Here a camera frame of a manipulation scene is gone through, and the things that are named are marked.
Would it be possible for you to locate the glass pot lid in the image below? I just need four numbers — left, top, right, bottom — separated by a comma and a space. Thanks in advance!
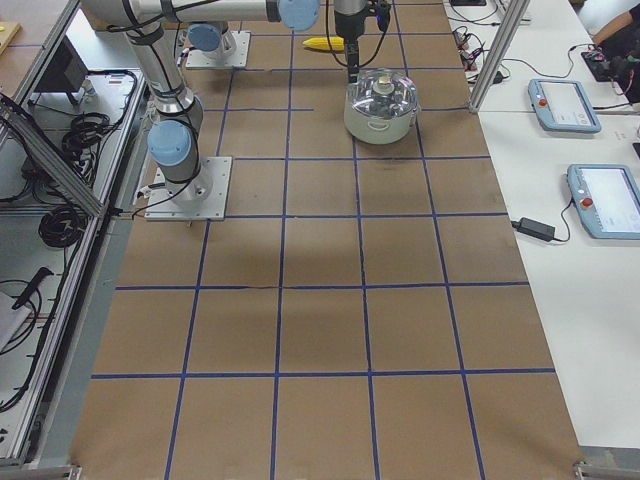
347, 69, 420, 120

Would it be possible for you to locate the upper blue teach pendant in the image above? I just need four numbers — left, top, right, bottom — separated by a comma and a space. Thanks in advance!
528, 79, 601, 134

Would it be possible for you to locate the pale green cooking pot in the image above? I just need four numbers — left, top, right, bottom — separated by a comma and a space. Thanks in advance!
344, 69, 421, 145

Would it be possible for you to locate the lower blue teach pendant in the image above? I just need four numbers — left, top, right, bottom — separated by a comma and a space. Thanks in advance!
567, 164, 639, 240

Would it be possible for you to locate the aluminium frame post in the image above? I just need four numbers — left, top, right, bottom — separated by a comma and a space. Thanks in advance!
468, 0, 530, 113

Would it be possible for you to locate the black power adapter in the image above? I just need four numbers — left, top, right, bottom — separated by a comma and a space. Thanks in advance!
511, 217, 555, 242

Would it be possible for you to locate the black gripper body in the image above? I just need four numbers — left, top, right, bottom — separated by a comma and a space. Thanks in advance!
334, 0, 369, 44

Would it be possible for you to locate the yellow corn cob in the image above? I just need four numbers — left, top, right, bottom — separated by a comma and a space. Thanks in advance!
302, 36, 344, 53

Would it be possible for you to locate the blue teach pendant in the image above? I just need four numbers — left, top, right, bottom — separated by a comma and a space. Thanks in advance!
567, 164, 639, 240
528, 79, 601, 134

